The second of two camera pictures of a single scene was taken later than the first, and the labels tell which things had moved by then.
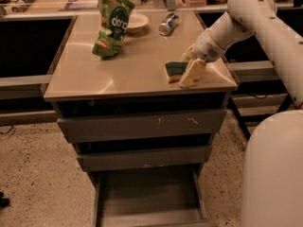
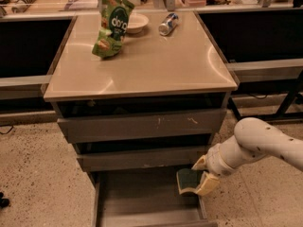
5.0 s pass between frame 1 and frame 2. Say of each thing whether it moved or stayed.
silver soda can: stayed
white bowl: stayed
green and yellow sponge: moved
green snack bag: stayed
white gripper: moved
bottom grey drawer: stayed
